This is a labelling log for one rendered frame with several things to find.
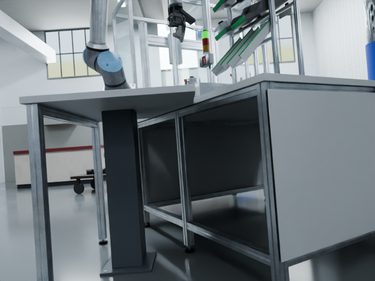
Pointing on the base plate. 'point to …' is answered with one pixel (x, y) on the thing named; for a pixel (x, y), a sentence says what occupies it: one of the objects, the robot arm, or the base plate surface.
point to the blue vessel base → (370, 59)
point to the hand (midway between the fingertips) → (182, 40)
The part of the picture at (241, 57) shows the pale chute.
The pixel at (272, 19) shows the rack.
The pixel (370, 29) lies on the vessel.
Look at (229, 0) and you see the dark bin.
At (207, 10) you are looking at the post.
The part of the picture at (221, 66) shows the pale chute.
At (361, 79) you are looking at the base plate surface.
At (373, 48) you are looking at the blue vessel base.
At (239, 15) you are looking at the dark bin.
